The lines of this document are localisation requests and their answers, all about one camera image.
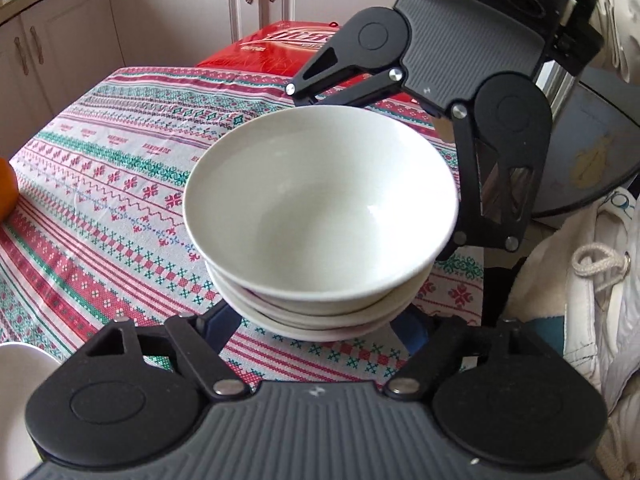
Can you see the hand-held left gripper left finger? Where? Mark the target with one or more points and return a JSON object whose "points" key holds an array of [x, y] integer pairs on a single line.
{"points": [[220, 325]]}

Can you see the person's white jacket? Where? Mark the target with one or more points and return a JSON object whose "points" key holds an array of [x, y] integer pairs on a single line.
{"points": [[600, 335]]}

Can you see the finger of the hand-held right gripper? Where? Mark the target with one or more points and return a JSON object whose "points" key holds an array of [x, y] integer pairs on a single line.
{"points": [[360, 91], [469, 200]]}

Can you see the white plate with fruit print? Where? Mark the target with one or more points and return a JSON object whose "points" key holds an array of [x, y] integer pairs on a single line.
{"points": [[15, 400]]}

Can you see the row of white cabinet doors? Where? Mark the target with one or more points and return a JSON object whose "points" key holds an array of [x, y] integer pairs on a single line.
{"points": [[175, 10]]}

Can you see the red printed carton box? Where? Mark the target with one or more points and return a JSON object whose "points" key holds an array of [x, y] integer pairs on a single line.
{"points": [[260, 50]]}

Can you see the patterned tablecloth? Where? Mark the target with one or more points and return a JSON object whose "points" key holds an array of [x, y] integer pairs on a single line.
{"points": [[100, 185]]}

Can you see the orange fruit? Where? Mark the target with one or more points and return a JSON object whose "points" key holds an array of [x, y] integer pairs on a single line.
{"points": [[7, 190]]}

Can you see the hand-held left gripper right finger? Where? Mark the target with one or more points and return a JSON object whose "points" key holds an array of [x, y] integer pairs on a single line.
{"points": [[412, 335]]}

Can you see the dark round stool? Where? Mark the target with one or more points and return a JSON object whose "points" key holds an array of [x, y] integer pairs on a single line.
{"points": [[600, 130]]}

